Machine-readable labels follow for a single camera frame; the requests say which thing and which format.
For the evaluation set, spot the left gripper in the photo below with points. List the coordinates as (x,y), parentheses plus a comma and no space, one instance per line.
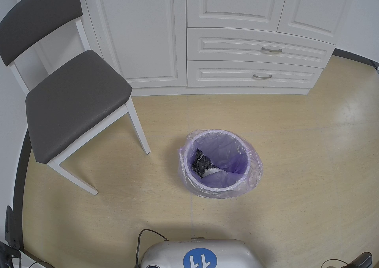
(10,228)

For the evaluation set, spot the black plastic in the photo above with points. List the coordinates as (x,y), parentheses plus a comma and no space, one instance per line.
(201,163)

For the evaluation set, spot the purple plastic bag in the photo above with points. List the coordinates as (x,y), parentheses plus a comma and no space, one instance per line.
(234,160)

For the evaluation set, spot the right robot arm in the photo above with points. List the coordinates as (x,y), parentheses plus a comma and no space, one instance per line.
(359,261)

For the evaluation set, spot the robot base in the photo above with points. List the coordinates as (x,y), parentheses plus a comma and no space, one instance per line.
(177,253)

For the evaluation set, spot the white trash bin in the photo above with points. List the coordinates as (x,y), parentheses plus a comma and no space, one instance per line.
(192,182)

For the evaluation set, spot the grey white chair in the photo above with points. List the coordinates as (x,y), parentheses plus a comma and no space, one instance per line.
(74,98)

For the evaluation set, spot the white wardrobe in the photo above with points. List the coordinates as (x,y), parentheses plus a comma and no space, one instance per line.
(237,9)

